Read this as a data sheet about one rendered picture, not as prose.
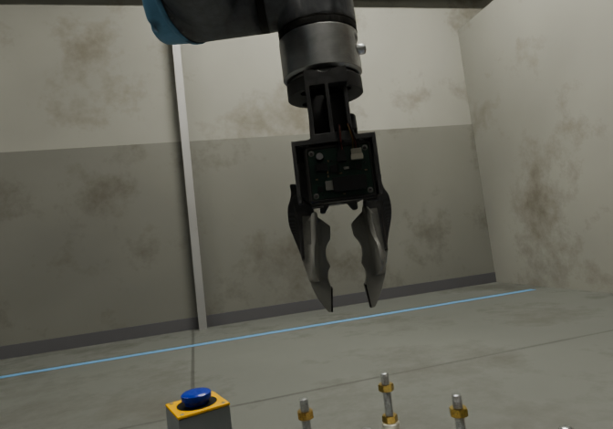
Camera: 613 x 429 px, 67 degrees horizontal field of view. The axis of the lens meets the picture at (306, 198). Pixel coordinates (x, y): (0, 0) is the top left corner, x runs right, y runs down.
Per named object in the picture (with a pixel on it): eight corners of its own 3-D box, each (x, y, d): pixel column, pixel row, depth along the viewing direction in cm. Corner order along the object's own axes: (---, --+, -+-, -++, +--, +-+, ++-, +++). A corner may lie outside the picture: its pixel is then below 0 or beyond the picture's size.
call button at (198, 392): (186, 414, 61) (185, 399, 61) (179, 407, 64) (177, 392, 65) (215, 406, 63) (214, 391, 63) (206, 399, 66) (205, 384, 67)
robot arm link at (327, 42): (283, 60, 48) (360, 49, 48) (287, 103, 48) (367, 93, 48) (275, 27, 41) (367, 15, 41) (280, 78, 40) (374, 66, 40)
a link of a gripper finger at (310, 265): (296, 319, 39) (299, 209, 40) (300, 308, 45) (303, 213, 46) (333, 320, 39) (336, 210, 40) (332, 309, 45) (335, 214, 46)
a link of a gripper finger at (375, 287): (375, 315, 39) (346, 209, 40) (368, 305, 45) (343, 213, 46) (411, 306, 39) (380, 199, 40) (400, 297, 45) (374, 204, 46)
